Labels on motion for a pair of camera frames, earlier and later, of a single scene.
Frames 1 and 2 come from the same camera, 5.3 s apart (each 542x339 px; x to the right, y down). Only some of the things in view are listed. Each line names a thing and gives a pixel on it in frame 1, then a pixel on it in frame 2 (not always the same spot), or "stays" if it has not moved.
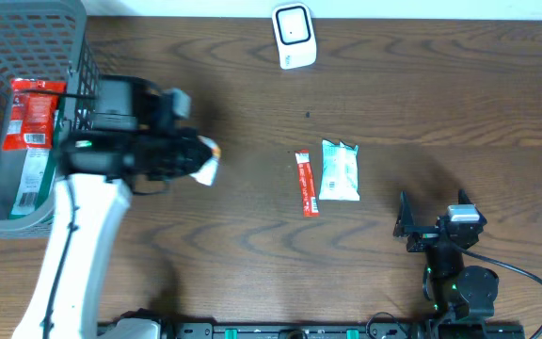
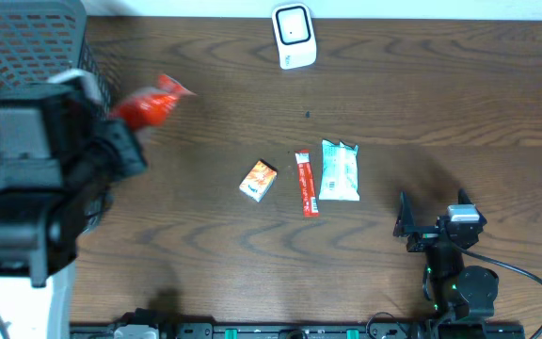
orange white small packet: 206,173 → 259,180
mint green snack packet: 340,175 stays
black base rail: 328,330 stays
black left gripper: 186,139 → 124,159
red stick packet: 308,185 stays
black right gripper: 406,225 stays
